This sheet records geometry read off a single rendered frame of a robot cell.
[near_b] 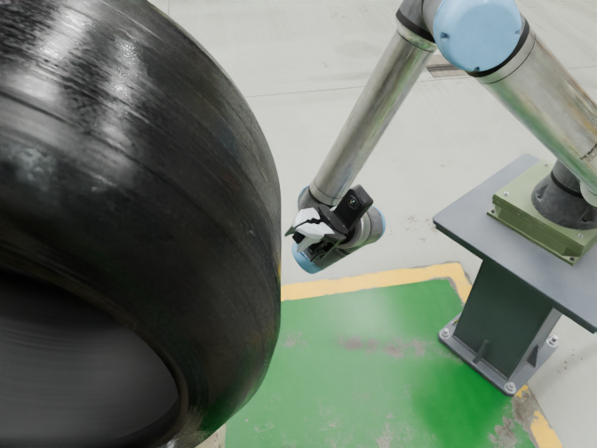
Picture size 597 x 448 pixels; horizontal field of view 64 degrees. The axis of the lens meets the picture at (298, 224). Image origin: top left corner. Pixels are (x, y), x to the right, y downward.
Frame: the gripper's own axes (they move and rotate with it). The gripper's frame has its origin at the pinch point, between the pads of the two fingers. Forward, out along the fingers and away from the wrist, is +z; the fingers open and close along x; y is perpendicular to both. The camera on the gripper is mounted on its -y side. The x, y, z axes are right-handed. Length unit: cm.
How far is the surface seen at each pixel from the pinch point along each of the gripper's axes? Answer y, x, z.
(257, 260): -10.7, -11.3, 37.3
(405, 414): 49, -45, -83
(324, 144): 33, 79, -175
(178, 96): -16.1, 1.0, 41.2
